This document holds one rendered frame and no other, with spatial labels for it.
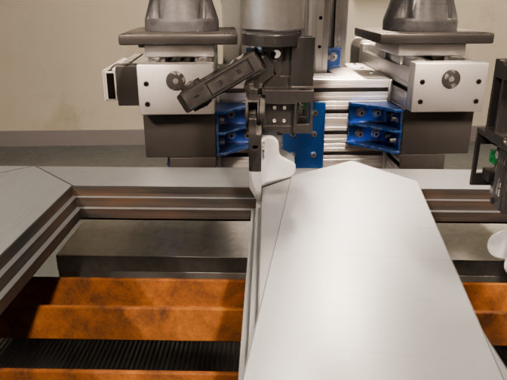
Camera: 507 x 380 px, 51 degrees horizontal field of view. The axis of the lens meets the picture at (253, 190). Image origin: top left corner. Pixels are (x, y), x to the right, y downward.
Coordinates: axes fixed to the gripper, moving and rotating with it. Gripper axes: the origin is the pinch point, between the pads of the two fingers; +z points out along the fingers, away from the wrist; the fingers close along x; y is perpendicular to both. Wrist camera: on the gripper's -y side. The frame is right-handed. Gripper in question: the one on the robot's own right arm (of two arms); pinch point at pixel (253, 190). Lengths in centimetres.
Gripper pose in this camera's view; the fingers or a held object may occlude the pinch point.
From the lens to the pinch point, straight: 71.1
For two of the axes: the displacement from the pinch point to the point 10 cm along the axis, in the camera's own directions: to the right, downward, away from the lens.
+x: 0.3, -3.4, 9.4
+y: 10.0, 0.1, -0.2
